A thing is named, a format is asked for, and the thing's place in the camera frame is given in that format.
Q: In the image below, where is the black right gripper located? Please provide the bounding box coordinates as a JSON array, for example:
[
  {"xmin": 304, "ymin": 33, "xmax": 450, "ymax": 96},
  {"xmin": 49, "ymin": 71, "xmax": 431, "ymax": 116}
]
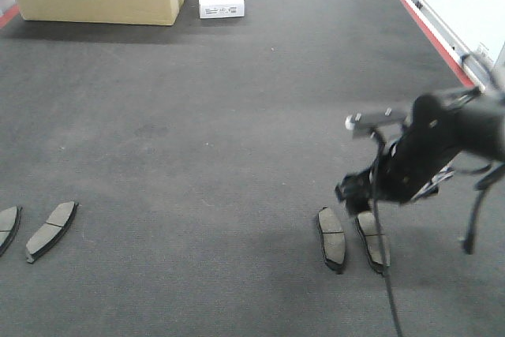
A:
[{"xmin": 335, "ymin": 127, "xmax": 462, "ymax": 215}]

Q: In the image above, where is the dark grey brake pad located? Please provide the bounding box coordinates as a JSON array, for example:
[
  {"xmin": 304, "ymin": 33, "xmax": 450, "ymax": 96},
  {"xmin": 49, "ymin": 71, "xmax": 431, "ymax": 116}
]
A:
[{"xmin": 1, "ymin": 206, "xmax": 23, "ymax": 255}]

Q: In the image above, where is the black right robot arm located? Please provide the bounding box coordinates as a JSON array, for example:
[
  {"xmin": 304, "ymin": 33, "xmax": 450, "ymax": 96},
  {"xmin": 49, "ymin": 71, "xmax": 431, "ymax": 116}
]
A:
[{"xmin": 335, "ymin": 90, "xmax": 504, "ymax": 215}]

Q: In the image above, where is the dark grey conveyor belt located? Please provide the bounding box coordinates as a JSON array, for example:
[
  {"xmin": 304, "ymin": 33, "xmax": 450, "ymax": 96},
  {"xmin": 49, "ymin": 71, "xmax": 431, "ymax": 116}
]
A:
[{"xmin": 0, "ymin": 0, "xmax": 505, "ymax": 337}]

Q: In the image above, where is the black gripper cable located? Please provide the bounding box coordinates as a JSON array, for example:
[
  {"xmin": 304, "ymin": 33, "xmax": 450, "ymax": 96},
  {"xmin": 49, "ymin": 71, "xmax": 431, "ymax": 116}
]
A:
[{"xmin": 368, "ymin": 131, "xmax": 406, "ymax": 337}]

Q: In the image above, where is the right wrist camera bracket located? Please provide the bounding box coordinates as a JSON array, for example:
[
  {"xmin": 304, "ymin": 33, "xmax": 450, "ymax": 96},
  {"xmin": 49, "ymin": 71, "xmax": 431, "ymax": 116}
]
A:
[{"xmin": 345, "ymin": 107, "xmax": 407, "ymax": 138}]

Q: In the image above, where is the white conveyor side rail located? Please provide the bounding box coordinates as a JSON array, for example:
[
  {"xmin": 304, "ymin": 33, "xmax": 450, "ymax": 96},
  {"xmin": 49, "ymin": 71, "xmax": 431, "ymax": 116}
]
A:
[{"xmin": 399, "ymin": 0, "xmax": 504, "ymax": 87}]

